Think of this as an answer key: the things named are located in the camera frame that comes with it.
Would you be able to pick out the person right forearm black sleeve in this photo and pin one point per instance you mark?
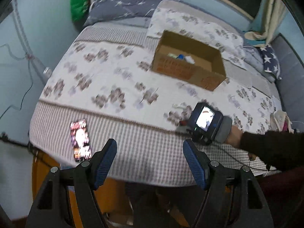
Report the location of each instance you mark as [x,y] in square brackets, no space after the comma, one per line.
[282,150]

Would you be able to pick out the person right hand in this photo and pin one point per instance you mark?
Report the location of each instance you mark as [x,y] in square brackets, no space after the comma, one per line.
[234,137]

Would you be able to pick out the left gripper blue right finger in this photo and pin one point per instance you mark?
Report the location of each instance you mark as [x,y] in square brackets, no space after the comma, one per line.
[198,163]

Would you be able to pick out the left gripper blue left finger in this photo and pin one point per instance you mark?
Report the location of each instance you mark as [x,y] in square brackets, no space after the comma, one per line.
[101,163]

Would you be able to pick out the white cloth bag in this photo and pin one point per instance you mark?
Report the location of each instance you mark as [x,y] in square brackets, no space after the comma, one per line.
[280,122]

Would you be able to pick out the grey blue quilt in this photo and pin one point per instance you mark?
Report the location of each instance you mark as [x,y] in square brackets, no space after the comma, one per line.
[108,10]

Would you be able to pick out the star patterned navy pillow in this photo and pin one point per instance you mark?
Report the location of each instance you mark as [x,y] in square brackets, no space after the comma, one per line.
[270,61]

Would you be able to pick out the cardboard box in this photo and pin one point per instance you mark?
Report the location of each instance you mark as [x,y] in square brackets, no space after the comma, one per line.
[208,72]

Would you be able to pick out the green plastic bag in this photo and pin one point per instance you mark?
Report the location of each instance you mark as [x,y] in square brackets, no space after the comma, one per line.
[78,9]

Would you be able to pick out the floral white pillow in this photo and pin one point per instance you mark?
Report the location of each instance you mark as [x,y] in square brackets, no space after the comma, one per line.
[182,19]

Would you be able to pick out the blue capped glue bottle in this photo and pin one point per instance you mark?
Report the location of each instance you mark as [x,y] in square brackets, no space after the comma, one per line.
[181,57]

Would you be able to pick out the floral white bed sheet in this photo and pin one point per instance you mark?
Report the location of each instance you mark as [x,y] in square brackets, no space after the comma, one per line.
[105,79]

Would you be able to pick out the smartphone with lit screen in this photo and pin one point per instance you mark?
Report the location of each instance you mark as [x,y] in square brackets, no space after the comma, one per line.
[80,141]

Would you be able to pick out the white green lip balm stick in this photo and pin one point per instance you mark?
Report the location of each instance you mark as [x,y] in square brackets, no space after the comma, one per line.
[189,59]

